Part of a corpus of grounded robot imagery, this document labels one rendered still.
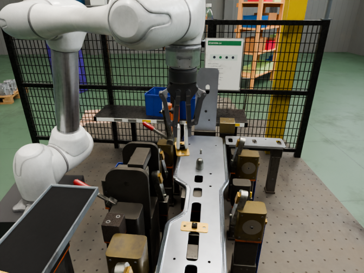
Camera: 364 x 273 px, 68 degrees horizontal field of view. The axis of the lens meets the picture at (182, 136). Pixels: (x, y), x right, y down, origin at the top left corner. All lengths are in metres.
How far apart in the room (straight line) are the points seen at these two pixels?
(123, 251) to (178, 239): 0.19
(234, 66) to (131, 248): 1.24
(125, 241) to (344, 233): 1.03
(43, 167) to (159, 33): 0.88
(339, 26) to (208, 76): 11.31
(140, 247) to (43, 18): 0.69
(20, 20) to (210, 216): 0.83
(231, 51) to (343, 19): 11.05
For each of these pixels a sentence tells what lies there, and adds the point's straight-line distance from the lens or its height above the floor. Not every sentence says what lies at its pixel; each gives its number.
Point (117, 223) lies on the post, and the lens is 0.76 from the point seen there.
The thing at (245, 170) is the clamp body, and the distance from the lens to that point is 1.20.
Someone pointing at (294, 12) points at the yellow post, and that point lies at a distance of 1.73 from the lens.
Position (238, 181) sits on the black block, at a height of 0.99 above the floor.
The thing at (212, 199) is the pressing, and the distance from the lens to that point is 0.98.
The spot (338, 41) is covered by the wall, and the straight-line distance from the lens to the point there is 12.67.
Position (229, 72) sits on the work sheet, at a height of 1.26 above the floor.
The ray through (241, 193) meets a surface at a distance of 0.86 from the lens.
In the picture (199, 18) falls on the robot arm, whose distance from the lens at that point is 0.66.
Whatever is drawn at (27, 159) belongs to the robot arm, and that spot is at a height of 1.06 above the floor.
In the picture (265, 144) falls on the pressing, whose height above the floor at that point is 1.00.
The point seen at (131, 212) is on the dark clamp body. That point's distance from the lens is 0.82.
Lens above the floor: 1.61
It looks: 26 degrees down
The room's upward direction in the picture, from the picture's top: straight up
